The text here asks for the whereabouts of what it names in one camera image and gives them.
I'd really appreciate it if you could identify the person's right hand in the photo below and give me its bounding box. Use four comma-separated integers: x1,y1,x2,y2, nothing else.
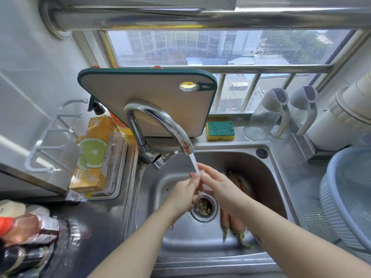
190,163,256,222

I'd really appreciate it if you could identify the steel overhead pipe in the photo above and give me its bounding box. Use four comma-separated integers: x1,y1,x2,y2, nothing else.
38,0,371,41

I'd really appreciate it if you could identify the orange carrot with leafy stem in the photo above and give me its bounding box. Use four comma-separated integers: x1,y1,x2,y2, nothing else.
229,214,253,250

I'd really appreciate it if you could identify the white capped bottle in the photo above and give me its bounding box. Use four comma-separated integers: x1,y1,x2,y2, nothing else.
25,204,50,218

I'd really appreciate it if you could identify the red capped sauce bottle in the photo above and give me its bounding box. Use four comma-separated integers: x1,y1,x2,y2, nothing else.
0,213,61,247

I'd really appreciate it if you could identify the yellow dish soap pump bottle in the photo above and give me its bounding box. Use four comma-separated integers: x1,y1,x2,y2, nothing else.
87,95,137,137

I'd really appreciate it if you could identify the stainless steel sink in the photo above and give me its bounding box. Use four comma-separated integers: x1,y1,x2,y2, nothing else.
120,140,302,277

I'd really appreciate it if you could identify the white duct pipe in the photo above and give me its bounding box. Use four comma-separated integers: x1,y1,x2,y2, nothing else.
306,69,371,153

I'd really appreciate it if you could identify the steel drain strainer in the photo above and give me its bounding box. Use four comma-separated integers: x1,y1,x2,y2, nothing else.
190,193,218,223

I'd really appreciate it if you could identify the blue plastic colander basin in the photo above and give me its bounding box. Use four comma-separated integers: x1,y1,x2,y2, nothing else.
318,146,371,265

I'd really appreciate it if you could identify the clear plastic bag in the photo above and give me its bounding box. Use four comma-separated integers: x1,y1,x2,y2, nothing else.
65,189,91,203

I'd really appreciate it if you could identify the beige capped bottle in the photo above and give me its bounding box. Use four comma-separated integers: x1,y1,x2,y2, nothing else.
0,199,27,218

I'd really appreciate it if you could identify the steel window guard rail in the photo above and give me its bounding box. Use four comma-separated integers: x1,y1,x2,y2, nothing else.
119,64,335,113

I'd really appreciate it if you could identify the person's left forearm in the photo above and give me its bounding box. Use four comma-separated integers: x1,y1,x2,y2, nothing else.
87,211,191,278

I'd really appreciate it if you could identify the white wall hook rack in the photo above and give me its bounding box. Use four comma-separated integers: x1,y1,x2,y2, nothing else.
24,98,89,174

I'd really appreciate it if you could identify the beige green-rimmed cutting board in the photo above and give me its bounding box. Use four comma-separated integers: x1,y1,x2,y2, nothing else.
77,68,218,138

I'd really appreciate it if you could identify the chrome faucet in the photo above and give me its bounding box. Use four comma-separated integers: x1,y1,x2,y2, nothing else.
124,98,195,171

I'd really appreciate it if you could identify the orange box with lime picture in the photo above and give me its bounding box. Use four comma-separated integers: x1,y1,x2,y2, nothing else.
69,116,116,194

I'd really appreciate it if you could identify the transparent plastic packet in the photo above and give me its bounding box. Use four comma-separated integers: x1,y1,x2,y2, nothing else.
101,131,124,194

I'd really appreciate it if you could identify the person's left hand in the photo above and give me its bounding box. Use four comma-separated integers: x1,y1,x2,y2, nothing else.
164,172,203,226

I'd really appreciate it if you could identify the dark soy sauce bottle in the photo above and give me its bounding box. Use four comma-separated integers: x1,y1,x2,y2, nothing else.
0,245,53,273

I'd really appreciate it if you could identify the white plastic tray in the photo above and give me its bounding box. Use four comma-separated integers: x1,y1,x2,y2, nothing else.
87,131,129,201

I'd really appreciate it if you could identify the slim orange carrot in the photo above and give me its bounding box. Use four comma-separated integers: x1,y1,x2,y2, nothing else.
220,207,231,241

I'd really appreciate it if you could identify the glass pitcher with grey lid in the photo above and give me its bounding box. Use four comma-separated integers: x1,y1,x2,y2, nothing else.
243,87,291,141
269,85,319,140

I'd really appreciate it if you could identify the person's right forearm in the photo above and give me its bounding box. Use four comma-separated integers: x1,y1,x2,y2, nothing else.
243,199,371,278

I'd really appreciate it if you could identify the window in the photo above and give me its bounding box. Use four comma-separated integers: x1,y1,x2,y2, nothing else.
98,29,371,115

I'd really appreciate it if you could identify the yellow green sponge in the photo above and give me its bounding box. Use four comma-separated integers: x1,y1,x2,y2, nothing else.
206,120,236,141

